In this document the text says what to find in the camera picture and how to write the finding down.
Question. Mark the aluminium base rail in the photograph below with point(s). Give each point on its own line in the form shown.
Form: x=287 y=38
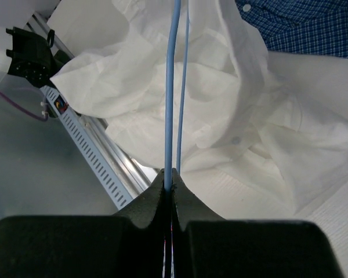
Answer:
x=134 y=176

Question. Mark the perforated cable duct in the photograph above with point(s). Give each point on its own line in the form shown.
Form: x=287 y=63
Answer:
x=89 y=150

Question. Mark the light blue hanger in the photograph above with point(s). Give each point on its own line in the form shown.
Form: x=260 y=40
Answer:
x=169 y=96

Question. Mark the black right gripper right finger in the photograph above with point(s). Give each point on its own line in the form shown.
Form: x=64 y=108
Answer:
x=207 y=245

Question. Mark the blue checked shirt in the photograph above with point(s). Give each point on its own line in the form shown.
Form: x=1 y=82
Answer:
x=300 y=27

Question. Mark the white shirt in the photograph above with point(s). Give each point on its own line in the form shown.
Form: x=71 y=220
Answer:
x=237 y=127

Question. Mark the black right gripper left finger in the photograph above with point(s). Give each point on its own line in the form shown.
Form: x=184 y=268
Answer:
x=129 y=243

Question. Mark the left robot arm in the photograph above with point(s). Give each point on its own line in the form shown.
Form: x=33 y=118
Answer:
x=28 y=55

